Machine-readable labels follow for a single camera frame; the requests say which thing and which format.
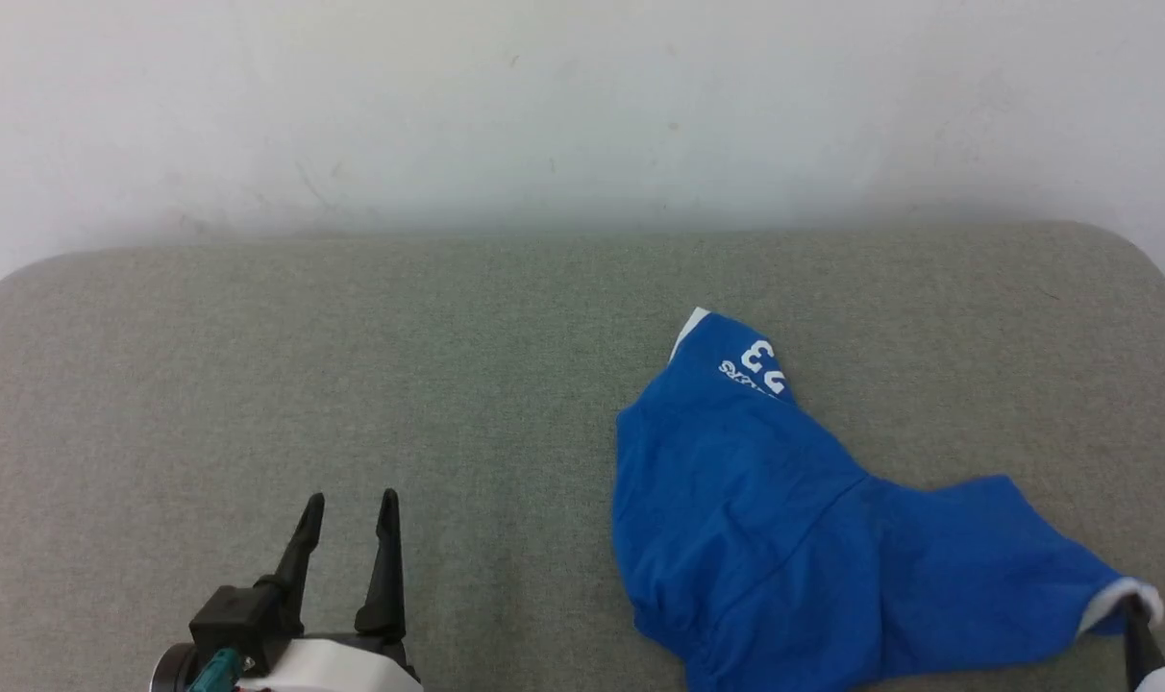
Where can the grey fabric sofa cushion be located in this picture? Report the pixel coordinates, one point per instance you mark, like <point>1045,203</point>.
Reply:
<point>352,384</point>

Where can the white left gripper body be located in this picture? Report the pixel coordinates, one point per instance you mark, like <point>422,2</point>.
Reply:
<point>337,668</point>

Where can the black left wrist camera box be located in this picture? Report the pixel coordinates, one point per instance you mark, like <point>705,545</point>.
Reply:
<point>236,620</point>

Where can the blue sports garment white trim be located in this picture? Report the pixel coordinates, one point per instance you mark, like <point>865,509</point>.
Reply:
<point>756,538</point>

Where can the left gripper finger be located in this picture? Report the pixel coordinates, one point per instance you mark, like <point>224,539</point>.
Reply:
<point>387,577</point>
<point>302,553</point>

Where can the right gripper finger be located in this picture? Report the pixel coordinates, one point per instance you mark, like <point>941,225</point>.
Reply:
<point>1140,644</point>

